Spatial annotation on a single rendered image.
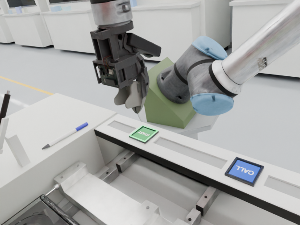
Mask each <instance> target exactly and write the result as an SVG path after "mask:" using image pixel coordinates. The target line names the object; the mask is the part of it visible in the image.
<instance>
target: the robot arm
mask: <svg viewBox="0 0 300 225"><path fill-rule="evenodd" d="M90 5H91V8H92V14H93V17H94V22H95V24H96V25H97V26H98V27H97V29H96V30H93V31H91V32H90V35H91V38H92V43H93V46H94V50H95V54H96V59H95V60H93V61H92V63H93V66H94V70H95V73H96V77H97V81H98V84H100V83H102V84H103V85H107V86H111V87H114V88H118V93H117V95H116V96H115V97H114V104H115V105H122V104H125V107H126V108H127V109H129V108H132V110H133V111H134V112H135V113H136V114H139V113H140V111H141V110H142V108H143V105H144V103H145V100H146V96H147V94H148V89H149V84H150V80H149V75H148V72H147V67H146V66H145V62H144V60H143V59H144V58H143V57H142V56H141V55H140V54H142V55H144V56H145V57H147V58H151V57H160V54H161V49H162V48H161V47H160V46H158V45H156V44H154V43H152V42H150V41H148V40H146V39H144V38H142V37H140V36H138V35H135V34H134V33H127V31H130V30H132V29H133V28H134V27H133V21H132V18H133V15H132V9H131V3H130V0H90ZM299 43H300V0H292V1H291V2H290V3H289V4H288V5H286V6H285V7H284V8H283V9H282V10H281V11H279V12H278V13H277V14H276V15H275V16H274V17H272V18H271V19H270V20H269V21H268V22H267V23H266V24H265V25H263V26H262V27H261V28H260V29H259V30H258V31H257V32H255V33H254V34H253V35H252V36H251V37H250V38H248V39H247V40H246V41H245V42H244V43H242V44H241V45H240V46H239V47H238V48H237V49H236V50H235V51H234V52H232V53H231V54H230V55H229V56H227V53H226V51H225V50H224V49H223V47H222V46H221V45H220V44H218V43H217V42H216V41H215V40H213V39H211V38H209V37H207V36H200V37H198V38H197V39H196V40H195V41H194V42H192V44H191V45H190V46H189V47H188V49H187V50H186V51H185V52H184V53H183V54H182V55H181V57H180V58H179V59H178V60H177V61H176V62H175V63H174V64H173V65H171V66H169V67H167V68H165V69H164V70H162V71H161V72H160V74H159V75H158V77H157V84H158V87H159V89H160V91H161V92H162V94H163V95H164V96H165V97H166V98H167V99H169V100H170V101H172V102H174V103H177V104H184V103H187V102H188V101H189V100H190V101H191V102H192V106H193V109H194V110H195V111H196V112H197V113H199V114H201V115H205V116H216V115H221V114H224V113H226V112H228V111H230V110H231V109H232V108H233V105H234V100H233V98H234V97H235V96H236V95H238V94H239V93H241V92H242V89H243V84H244V83H245V82H247V81H248V80H250V79H251V78H252V77H254V76H255V75H256V74H258V73H259V72H260V71H262V70H263V69H265V68H266V67H267V66H269V65H270V64H272V63H273V62H274V61H276V60H277V59H279V58H280V57H281V56H283V55H284V54H285V53H287V52H288V51H289V50H291V49H292V48H294V47H295V46H296V45H298V44H299ZM97 66H98V70H99V73H100V78H99V76H98V73H97V69H96V67H97ZM135 79H136V81H134V80H135Z"/></svg>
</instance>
